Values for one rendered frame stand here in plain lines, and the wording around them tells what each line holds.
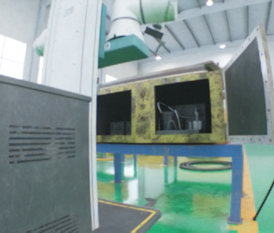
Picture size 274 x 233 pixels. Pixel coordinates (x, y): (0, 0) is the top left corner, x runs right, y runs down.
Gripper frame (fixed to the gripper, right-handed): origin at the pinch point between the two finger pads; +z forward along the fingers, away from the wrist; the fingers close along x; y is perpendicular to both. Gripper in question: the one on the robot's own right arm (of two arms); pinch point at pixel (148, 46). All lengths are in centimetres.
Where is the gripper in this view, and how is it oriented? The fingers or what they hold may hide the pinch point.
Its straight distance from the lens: 141.0
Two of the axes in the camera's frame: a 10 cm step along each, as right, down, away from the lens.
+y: -1.6, 4.9, -8.6
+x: 9.2, 3.9, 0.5
